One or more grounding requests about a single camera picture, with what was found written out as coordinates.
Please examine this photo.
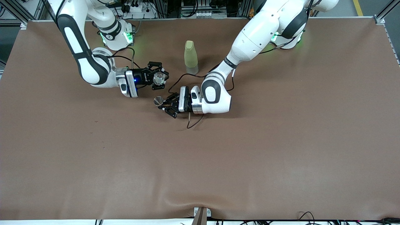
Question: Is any clear glass beaker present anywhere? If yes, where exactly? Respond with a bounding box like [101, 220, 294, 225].
[153, 72, 166, 86]

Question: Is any green sleeved glass bottle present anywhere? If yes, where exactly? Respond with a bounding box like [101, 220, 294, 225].
[184, 40, 199, 76]

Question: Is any white power strip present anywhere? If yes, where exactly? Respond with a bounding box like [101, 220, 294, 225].
[123, 2, 157, 19]

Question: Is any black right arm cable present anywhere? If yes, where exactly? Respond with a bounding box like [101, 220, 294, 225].
[111, 47, 141, 71]

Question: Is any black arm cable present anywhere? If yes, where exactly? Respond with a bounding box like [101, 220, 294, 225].
[169, 37, 296, 129]
[111, 47, 141, 71]

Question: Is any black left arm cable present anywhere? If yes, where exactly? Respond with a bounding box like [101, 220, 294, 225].
[169, 37, 296, 129]

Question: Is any grey metal table bracket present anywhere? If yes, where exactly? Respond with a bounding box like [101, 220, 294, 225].
[192, 207, 212, 225]

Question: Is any aluminium frame rail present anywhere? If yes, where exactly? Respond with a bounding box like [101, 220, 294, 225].
[6, 0, 44, 25]
[373, 0, 400, 25]

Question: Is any black cable loop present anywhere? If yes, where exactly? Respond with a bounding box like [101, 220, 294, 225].
[297, 212, 316, 225]

